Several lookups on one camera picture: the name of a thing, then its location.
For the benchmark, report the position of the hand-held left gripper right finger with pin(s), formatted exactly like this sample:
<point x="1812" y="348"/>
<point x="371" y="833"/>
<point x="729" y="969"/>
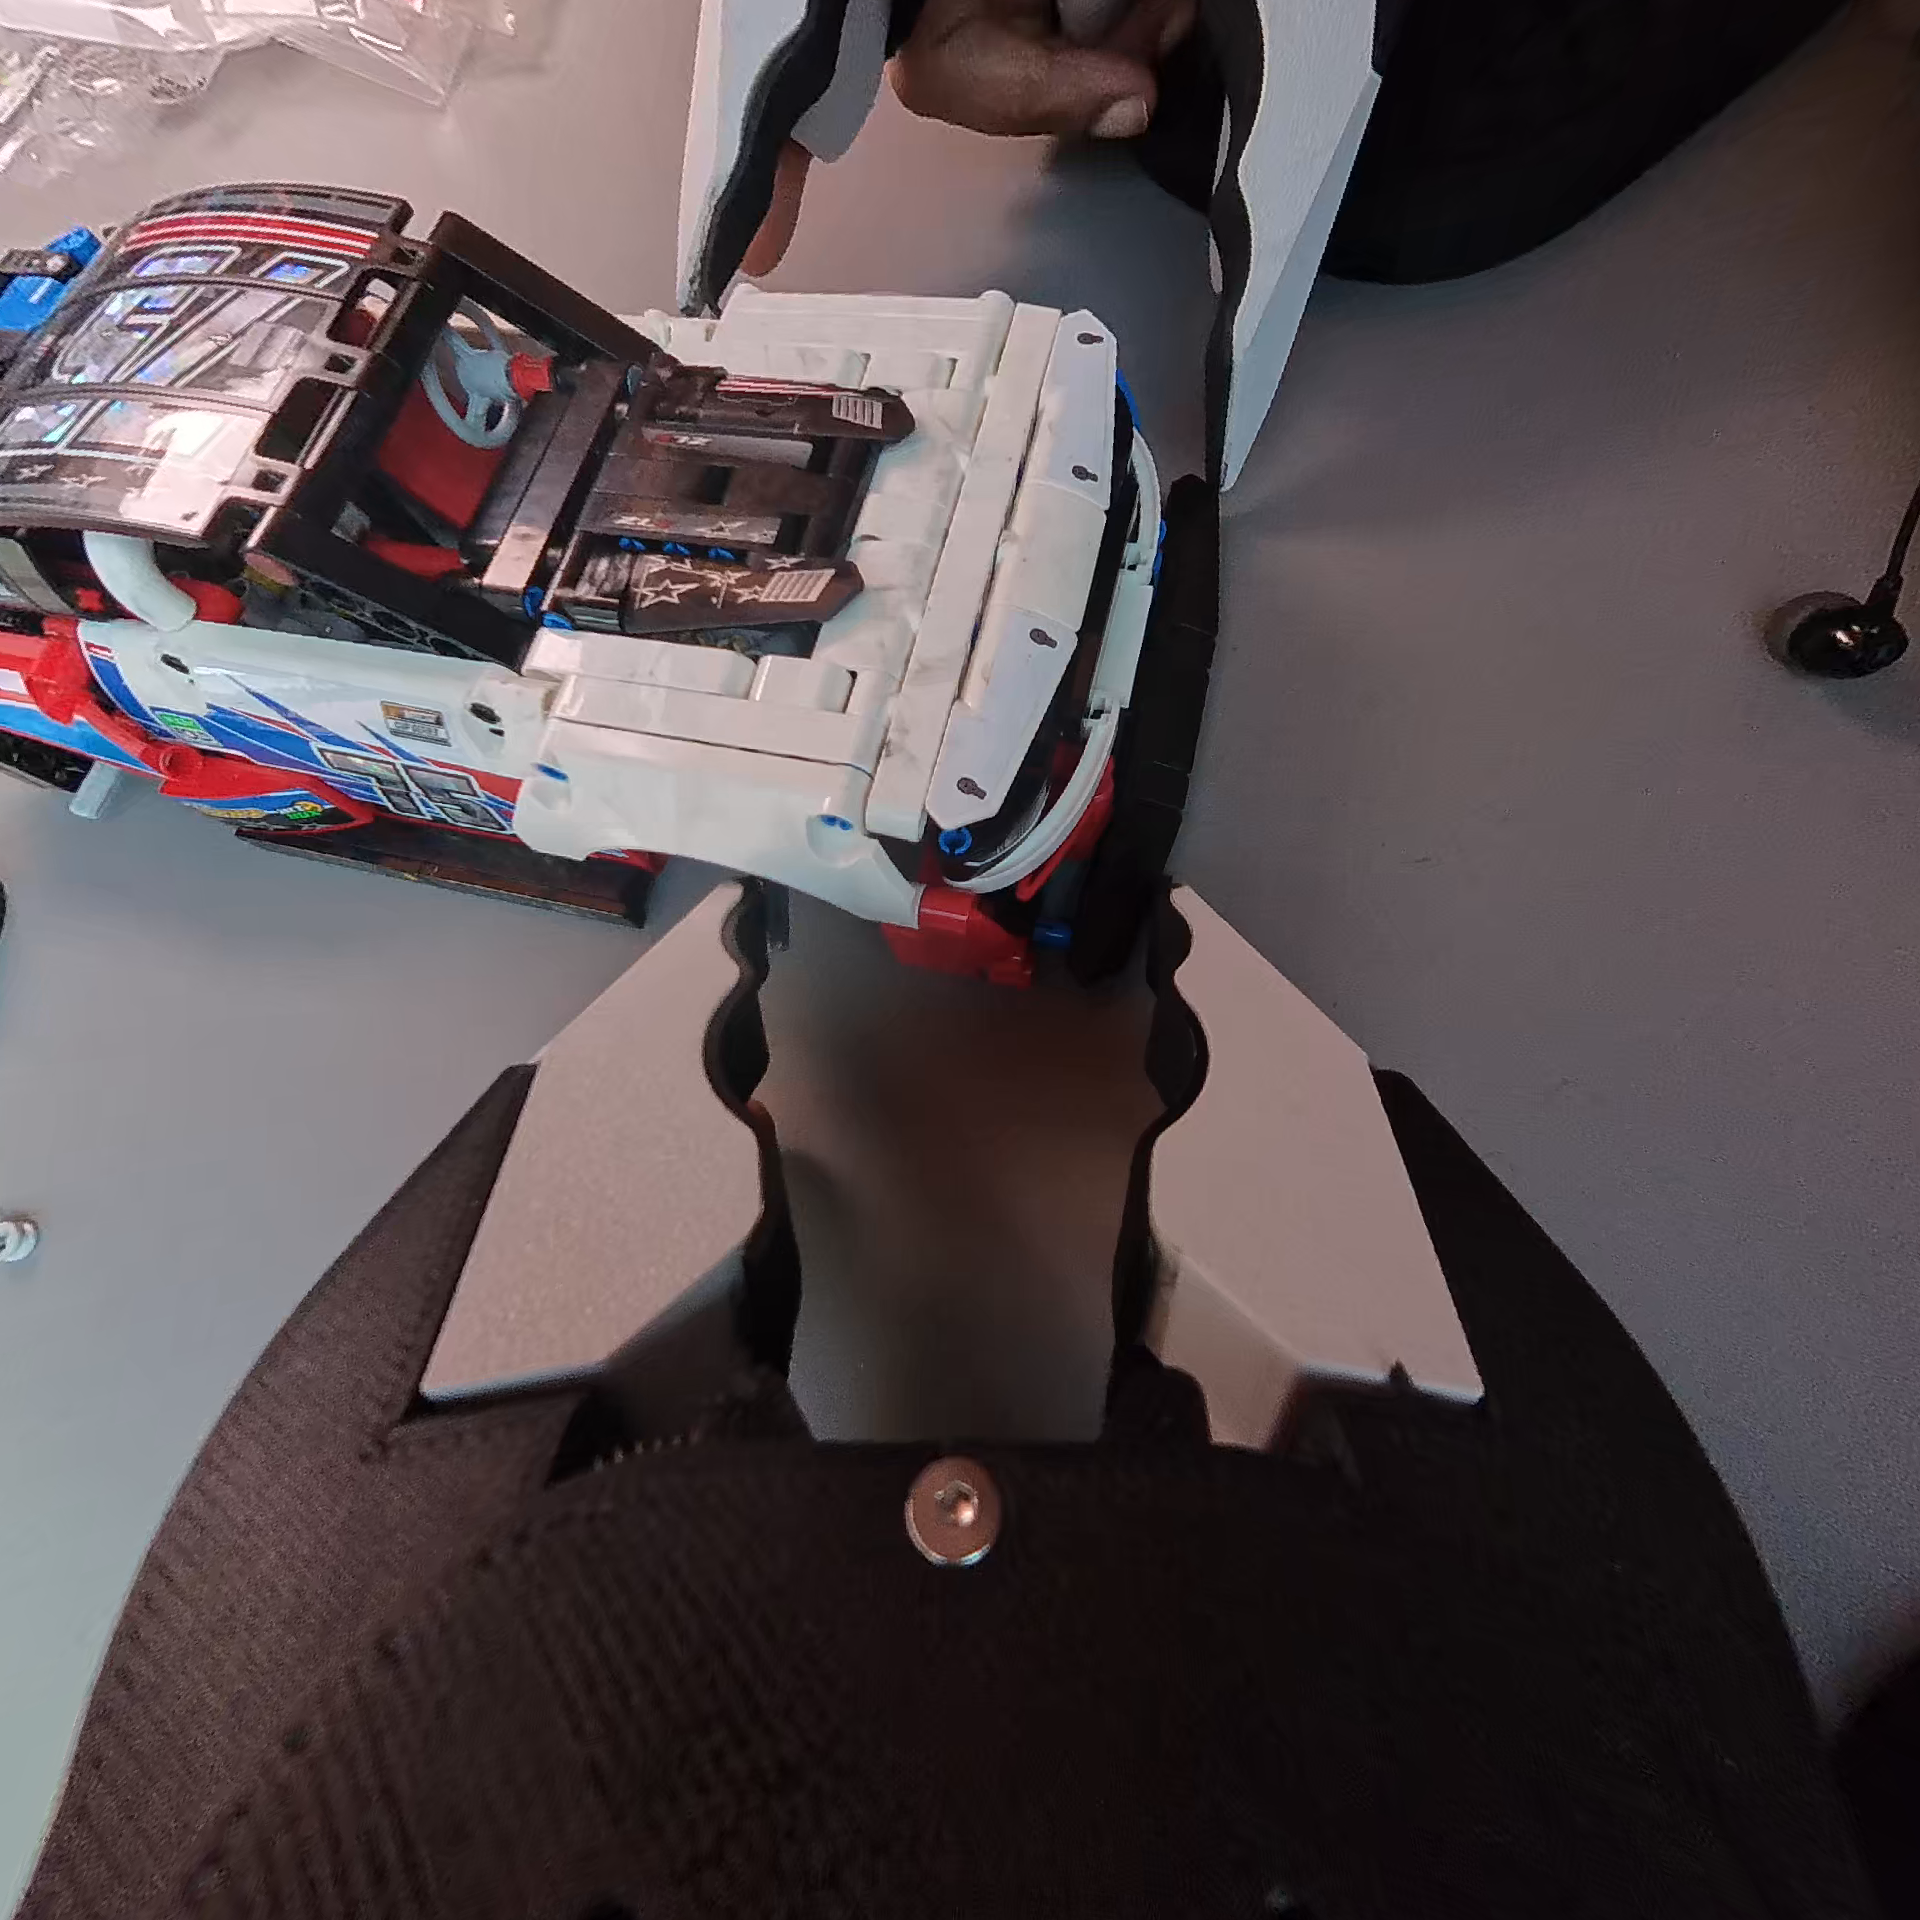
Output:
<point x="1307" y="1201"/>

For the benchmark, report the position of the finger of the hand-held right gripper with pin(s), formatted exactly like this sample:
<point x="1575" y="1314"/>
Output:
<point x="1307" y="149"/>
<point x="735" y="90"/>

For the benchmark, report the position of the clear plastic bag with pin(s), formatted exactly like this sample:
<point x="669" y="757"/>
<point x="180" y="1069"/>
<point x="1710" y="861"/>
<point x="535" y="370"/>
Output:
<point x="225" y="60"/>

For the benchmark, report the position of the toy brick race car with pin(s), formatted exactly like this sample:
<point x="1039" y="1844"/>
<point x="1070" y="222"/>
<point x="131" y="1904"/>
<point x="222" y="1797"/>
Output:
<point x="931" y="450"/>

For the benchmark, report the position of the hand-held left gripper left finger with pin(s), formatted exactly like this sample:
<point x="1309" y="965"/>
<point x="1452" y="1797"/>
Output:
<point x="599" y="1201"/>

